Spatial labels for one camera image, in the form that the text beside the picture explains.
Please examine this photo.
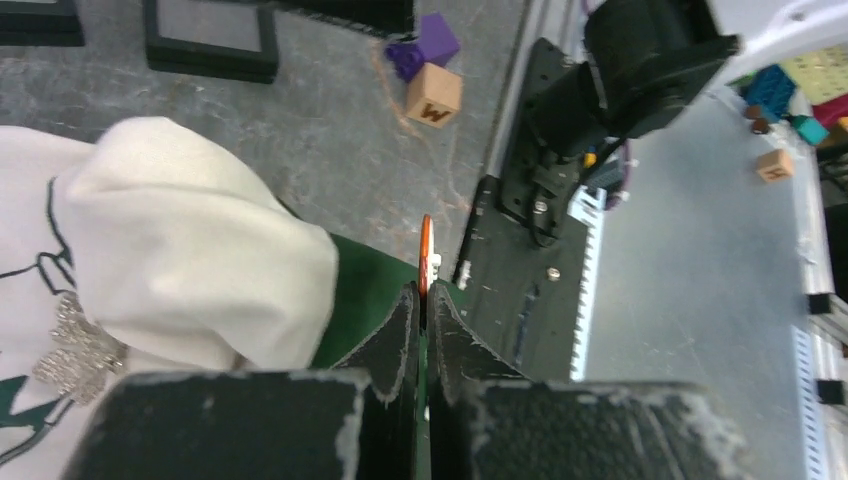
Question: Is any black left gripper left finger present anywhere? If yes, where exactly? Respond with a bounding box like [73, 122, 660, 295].
[336, 283, 420, 479]

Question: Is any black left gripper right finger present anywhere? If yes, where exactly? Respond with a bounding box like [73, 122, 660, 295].
[427, 284, 525, 479]

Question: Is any orange round brooch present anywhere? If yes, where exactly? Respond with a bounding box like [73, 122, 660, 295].
[418, 214, 442, 300]

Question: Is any white and green t-shirt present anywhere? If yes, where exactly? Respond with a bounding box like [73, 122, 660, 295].
[1, 117, 418, 479]

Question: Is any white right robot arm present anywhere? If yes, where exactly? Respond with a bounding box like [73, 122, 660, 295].
[500, 1, 847, 249]

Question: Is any silver rhinestone brooch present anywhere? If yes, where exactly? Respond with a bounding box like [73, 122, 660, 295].
[32, 292, 128, 405]

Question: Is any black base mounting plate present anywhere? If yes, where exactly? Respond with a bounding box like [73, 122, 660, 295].
[454, 176, 589, 381]

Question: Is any wooden letter cube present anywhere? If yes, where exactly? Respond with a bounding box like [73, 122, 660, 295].
[756, 149, 794, 183]
[405, 63, 463, 128]

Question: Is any purple toy brick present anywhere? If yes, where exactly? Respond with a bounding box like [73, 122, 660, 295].
[384, 12, 461, 83]

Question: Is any black square display box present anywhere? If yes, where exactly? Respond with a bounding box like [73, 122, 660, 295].
[142, 0, 279, 84]

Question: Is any black frame box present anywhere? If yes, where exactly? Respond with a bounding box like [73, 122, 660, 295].
[1, 0, 85, 47]

